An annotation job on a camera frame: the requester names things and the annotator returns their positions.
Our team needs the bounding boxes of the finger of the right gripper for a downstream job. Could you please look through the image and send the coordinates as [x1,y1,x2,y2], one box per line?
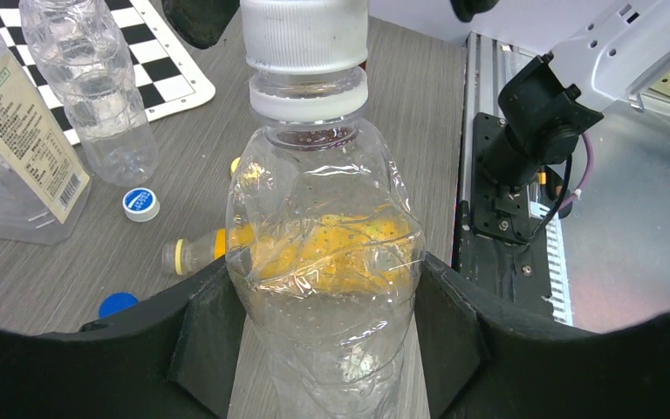
[449,0,498,23]
[161,0,240,49]

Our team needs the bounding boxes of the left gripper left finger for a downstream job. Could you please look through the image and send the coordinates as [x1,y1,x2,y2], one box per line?
[0,259,246,418]

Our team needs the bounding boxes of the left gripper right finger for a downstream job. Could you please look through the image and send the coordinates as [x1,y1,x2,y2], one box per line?
[414,255,670,418]

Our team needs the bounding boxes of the blue white cap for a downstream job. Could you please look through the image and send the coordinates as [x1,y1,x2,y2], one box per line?
[121,187,160,223]
[240,0,369,75]

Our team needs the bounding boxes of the clear ribbed plastic bottle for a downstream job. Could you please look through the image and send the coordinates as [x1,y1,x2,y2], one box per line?
[19,1,159,187]

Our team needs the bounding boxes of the clear square labelled bottle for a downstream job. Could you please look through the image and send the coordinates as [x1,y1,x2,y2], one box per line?
[0,34,91,245]

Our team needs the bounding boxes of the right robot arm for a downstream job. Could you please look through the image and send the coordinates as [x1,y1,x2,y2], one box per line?
[162,1,670,187]

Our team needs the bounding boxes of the yellow bottle cap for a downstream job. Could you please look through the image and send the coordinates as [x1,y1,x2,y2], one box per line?
[229,157,241,177]

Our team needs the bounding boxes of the yellow juice bottle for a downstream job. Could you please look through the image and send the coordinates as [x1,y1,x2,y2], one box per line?
[161,206,424,297]

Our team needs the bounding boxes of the black white checkered mat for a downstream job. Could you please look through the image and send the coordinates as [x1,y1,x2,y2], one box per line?
[0,0,215,145]

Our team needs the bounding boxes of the blue cap centre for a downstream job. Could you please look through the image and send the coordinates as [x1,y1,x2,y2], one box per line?
[98,292,139,319]

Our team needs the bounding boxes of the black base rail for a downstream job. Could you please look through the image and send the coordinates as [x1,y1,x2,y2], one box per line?
[452,32,573,326]

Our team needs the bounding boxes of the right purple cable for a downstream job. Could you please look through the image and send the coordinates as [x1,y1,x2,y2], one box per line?
[560,131,596,210]

